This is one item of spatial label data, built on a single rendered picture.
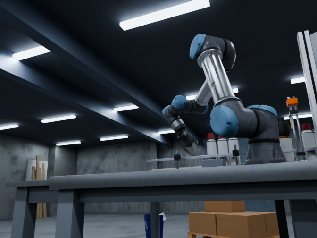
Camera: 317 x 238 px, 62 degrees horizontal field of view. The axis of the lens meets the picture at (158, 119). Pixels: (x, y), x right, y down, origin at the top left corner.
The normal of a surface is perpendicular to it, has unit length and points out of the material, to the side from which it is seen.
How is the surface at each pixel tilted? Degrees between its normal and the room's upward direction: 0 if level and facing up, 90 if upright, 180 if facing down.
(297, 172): 90
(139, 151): 90
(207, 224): 90
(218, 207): 90
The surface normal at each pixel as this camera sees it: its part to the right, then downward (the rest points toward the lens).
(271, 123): 0.32, -0.17
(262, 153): -0.49, -0.47
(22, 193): -0.36, -0.25
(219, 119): -0.91, 0.03
